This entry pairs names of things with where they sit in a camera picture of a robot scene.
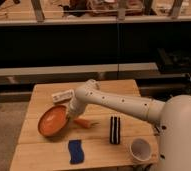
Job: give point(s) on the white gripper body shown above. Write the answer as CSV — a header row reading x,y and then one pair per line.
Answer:
x,y
74,110

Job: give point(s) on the orange ceramic bowl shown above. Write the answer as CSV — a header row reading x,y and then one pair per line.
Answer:
x,y
52,121

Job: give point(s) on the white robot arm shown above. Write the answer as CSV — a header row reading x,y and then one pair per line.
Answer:
x,y
173,117

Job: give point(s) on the orange carrot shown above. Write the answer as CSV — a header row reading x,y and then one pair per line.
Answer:
x,y
84,123

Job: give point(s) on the white rectangular box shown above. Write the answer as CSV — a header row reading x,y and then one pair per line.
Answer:
x,y
62,96

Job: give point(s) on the black white striped block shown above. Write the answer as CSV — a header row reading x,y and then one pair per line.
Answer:
x,y
114,130

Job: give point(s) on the blue sponge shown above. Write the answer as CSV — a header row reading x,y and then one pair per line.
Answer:
x,y
76,151

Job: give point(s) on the white cup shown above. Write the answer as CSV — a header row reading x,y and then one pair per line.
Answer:
x,y
140,150

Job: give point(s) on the black equipment on shelf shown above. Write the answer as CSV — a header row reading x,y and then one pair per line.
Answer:
x,y
170,61

